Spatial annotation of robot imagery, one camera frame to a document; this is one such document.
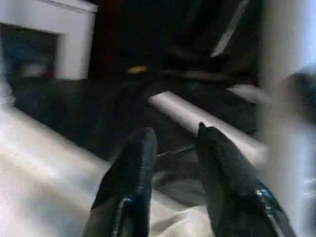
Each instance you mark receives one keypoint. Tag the black mat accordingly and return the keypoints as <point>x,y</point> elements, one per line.
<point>86,111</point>

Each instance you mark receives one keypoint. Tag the black cabinet gold label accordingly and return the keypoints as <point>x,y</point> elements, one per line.
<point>137,69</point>

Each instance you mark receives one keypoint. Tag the white plastic table top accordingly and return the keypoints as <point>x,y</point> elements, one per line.
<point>49,172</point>

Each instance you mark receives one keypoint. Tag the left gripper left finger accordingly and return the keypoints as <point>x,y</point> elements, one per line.
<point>128,185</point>

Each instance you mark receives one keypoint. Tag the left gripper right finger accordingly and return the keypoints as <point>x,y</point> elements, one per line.
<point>229,185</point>

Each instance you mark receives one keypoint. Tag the white glass-door cabinet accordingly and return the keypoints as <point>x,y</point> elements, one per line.
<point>74,37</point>

